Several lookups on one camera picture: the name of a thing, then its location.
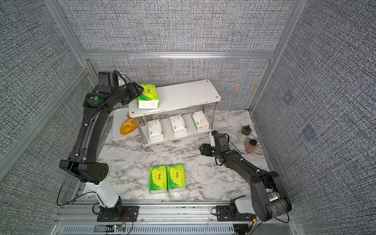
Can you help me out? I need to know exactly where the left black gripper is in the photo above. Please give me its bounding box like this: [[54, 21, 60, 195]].
[[112, 81, 144, 105]]

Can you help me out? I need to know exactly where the green tissue pack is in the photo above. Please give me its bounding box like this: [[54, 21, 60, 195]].
[[149, 165, 167, 194], [137, 84, 160, 109], [167, 164, 186, 193]]

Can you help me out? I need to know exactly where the white tissue pack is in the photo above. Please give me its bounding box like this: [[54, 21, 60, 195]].
[[147, 119, 164, 141], [192, 111, 210, 131], [169, 115, 188, 135]]

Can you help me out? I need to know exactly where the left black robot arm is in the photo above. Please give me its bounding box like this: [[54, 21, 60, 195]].
[[59, 82, 144, 222]]

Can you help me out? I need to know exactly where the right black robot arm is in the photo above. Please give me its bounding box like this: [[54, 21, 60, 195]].
[[199, 131, 292, 222]]

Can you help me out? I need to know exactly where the white two-tier shelf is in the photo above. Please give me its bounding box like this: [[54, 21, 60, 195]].
[[129, 80, 221, 147]]

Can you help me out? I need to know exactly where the orange bread loaf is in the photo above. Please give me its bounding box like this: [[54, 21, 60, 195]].
[[120, 118, 137, 136]]

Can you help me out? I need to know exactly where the clear shaker black lid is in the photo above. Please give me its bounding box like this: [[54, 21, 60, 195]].
[[238, 125, 252, 143]]

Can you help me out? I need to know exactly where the brown spice bottle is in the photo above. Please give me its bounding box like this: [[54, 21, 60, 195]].
[[245, 139, 258, 153]]

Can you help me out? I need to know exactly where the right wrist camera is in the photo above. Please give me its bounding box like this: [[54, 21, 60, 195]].
[[209, 130, 219, 147]]

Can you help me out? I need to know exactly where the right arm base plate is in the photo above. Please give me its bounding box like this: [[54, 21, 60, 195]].
[[213, 195, 257, 222]]

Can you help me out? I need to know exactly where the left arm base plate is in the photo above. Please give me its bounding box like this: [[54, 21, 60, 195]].
[[97, 206, 140, 222]]

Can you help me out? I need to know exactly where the aluminium front rail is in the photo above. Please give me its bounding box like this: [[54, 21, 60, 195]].
[[49, 200, 304, 235]]

